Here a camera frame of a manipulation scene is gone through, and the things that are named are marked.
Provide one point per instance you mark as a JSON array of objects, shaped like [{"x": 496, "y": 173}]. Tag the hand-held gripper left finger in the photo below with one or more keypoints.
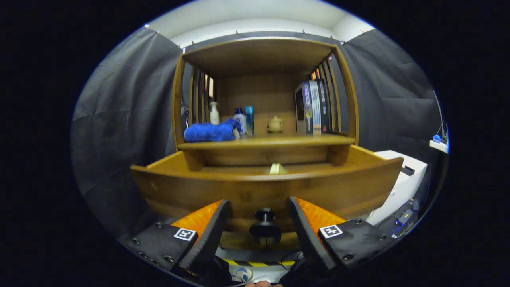
[{"x": 207, "y": 239}]

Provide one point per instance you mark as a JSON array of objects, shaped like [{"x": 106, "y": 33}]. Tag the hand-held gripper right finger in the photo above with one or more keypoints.
[{"x": 308, "y": 239}]

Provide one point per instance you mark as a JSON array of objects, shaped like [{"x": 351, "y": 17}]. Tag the wooden drawer with black knob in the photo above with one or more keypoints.
[{"x": 239, "y": 191}]

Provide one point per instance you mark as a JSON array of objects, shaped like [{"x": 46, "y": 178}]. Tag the wooden countertop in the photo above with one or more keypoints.
[{"x": 279, "y": 141}]

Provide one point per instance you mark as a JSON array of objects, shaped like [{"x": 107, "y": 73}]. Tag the wooden cabinet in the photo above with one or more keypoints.
[{"x": 259, "y": 56}]

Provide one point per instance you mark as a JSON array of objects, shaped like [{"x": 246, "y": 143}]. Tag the yellow black floor tape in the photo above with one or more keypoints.
[{"x": 257, "y": 264}]

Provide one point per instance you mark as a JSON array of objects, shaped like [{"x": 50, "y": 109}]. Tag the dark electronic device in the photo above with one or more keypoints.
[{"x": 400, "y": 219}]

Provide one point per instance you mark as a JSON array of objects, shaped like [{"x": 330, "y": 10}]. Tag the white machine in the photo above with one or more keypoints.
[{"x": 398, "y": 187}]

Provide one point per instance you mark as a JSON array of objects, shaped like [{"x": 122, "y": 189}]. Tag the blue towel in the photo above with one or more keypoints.
[{"x": 207, "y": 132}]

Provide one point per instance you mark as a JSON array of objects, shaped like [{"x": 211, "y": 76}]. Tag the beige lidded tea cup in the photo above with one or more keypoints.
[{"x": 275, "y": 125}]

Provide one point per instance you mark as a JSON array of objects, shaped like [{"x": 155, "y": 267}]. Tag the white bottle with blue cap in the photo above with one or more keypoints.
[{"x": 240, "y": 122}]

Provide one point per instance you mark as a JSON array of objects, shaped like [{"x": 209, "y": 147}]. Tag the white pump bottle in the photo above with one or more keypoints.
[{"x": 214, "y": 116}]

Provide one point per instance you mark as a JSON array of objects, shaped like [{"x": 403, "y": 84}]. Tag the teal transparent bottle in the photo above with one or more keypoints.
[{"x": 250, "y": 119}]

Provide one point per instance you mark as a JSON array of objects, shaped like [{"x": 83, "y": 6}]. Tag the pale blue spine book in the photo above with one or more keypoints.
[{"x": 315, "y": 107}]

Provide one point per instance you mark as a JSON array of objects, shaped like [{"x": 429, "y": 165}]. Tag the dark cover book blue spine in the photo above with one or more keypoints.
[{"x": 301, "y": 107}]

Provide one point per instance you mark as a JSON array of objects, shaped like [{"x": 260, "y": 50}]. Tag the blue and white object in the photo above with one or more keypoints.
[{"x": 438, "y": 141}]

